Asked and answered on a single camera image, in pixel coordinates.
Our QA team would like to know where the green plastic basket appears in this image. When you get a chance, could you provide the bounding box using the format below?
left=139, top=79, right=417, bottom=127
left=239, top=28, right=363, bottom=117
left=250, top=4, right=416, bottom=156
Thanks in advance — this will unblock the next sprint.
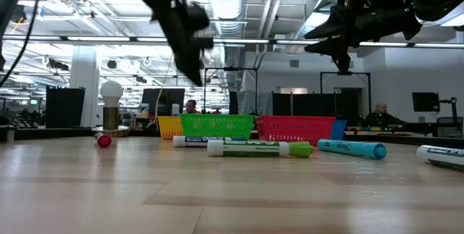
left=179, top=113, right=256, bottom=140

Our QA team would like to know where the overhead light bar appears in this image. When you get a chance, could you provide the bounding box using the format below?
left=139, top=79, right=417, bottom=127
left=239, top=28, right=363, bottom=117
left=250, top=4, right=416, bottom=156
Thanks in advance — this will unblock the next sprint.
left=0, top=35, right=464, bottom=49

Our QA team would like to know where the black frame stand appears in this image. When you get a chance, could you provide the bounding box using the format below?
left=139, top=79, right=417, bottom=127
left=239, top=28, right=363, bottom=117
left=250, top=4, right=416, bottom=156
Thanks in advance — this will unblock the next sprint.
left=320, top=70, right=372, bottom=123
left=203, top=67, right=259, bottom=116

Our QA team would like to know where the black ceiling device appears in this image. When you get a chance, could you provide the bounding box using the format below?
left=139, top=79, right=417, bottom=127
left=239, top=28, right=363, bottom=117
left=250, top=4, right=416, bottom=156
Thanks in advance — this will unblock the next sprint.
left=9, top=4, right=28, bottom=24

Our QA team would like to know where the dark green Expo marker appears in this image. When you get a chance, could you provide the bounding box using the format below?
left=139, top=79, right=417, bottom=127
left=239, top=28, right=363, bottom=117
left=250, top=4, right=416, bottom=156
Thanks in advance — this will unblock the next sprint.
left=415, top=144, right=464, bottom=172

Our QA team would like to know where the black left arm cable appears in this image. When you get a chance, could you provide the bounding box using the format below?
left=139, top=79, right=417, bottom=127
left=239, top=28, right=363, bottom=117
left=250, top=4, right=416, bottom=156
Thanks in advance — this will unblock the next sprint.
left=0, top=0, right=51, bottom=88

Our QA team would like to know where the red plastic basket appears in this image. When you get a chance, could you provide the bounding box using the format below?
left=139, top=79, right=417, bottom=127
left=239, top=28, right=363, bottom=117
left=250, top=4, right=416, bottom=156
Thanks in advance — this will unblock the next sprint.
left=255, top=114, right=336, bottom=144

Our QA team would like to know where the blue plastic basket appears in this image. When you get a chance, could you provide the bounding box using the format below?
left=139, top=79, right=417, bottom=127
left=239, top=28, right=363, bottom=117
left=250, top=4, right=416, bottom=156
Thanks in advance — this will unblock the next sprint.
left=330, top=119, right=348, bottom=141

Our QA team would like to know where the black partition panel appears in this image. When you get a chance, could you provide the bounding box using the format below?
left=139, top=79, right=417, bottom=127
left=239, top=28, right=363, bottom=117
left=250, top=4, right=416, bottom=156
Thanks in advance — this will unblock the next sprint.
left=45, top=86, right=86, bottom=130
left=271, top=92, right=370, bottom=117

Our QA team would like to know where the white bulb brass lamp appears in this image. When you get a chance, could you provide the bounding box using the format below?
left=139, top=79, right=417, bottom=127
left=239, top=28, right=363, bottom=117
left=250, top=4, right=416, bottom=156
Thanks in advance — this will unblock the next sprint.
left=91, top=80, right=130, bottom=138

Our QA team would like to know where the yellow plastic basket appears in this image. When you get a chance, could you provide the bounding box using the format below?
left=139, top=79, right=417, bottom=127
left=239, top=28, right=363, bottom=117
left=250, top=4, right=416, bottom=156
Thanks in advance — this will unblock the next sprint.
left=157, top=115, right=185, bottom=141

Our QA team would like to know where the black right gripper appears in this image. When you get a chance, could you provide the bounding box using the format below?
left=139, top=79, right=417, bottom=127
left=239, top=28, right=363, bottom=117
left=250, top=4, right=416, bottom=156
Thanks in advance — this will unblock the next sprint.
left=303, top=0, right=424, bottom=76

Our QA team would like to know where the turquoise Sharpie highlighter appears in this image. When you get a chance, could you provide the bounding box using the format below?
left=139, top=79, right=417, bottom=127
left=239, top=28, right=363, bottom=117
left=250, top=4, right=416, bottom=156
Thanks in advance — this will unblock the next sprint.
left=317, top=138, right=388, bottom=161

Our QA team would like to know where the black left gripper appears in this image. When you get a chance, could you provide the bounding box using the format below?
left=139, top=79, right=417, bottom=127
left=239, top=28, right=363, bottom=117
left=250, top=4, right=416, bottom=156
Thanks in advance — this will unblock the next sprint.
left=150, top=0, right=215, bottom=88

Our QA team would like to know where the red cap white marker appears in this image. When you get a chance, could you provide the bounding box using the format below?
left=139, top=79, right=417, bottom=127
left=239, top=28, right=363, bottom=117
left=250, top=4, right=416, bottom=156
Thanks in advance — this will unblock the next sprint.
left=94, top=132, right=114, bottom=149

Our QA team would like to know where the light green Expo marker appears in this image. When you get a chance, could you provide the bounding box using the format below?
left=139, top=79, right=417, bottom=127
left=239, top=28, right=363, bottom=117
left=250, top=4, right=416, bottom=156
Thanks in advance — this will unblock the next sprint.
left=207, top=139, right=315, bottom=159

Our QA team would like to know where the black computer monitor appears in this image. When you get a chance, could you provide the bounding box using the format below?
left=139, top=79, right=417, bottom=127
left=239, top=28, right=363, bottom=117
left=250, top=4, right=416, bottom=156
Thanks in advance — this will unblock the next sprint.
left=411, top=91, right=442, bottom=113
left=141, top=88, right=186, bottom=117

